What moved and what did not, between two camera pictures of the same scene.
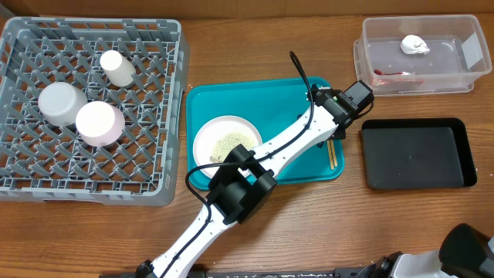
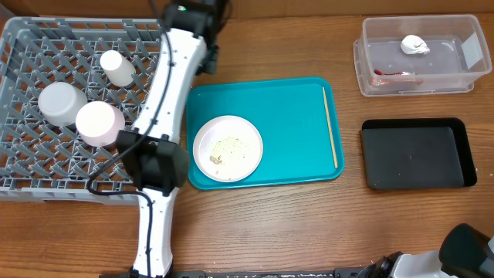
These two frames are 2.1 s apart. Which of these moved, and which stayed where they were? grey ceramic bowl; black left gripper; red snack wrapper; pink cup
Moved: black left gripper
Stayed: red snack wrapper; grey ceramic bowl; pink cup
